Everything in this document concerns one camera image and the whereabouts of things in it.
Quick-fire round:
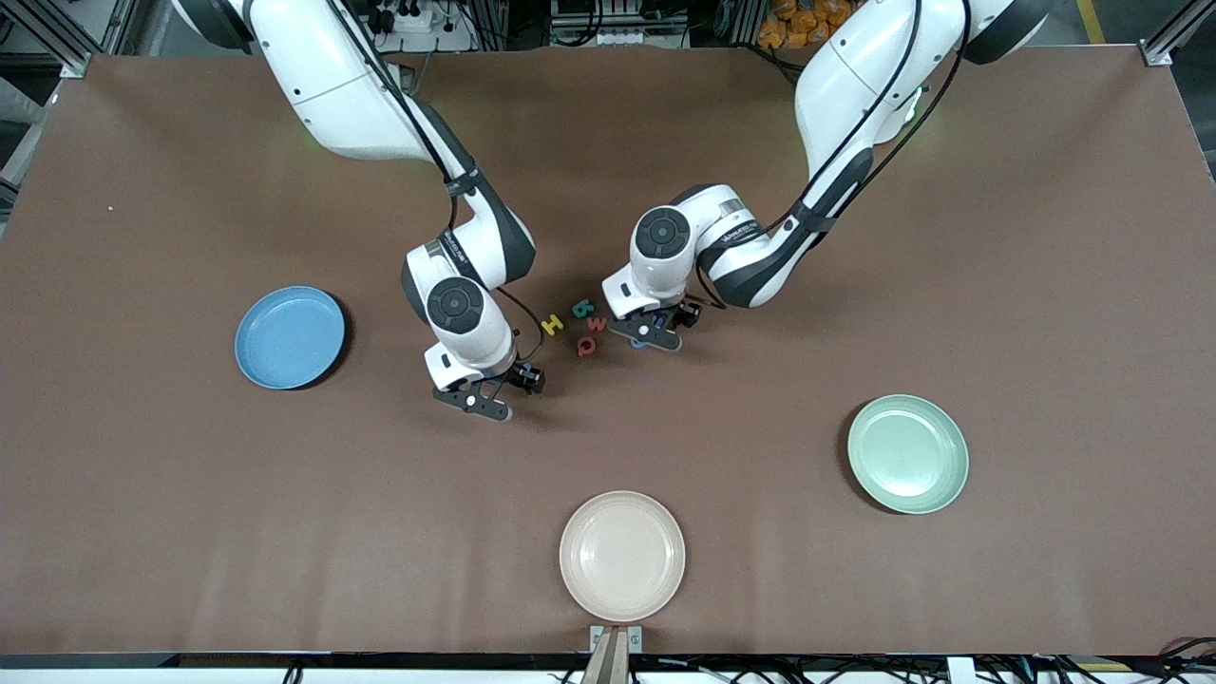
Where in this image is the white power strip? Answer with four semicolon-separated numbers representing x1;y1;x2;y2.
366;0;440;34

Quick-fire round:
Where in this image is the green plate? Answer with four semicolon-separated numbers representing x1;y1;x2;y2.
847;394;970;515

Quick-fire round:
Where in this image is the beige plate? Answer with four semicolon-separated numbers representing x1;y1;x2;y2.
559;490;687;624

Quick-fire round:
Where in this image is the black table edge rail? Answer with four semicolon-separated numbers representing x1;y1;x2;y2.
0;652;1216;672

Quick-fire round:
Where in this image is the aluminium frame post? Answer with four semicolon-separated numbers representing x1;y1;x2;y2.
1140;0;1216;67
43;0;120;79

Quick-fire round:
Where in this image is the pile of orange bags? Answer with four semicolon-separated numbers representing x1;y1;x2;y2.
757;0;861;50

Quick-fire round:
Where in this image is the metal table edge bracket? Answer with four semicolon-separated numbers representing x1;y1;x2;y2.
589;624;644;684

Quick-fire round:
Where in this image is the blue plate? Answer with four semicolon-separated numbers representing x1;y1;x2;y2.
235;286;347;390

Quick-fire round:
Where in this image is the grey electronics rack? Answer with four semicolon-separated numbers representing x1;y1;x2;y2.
549;0;692;48

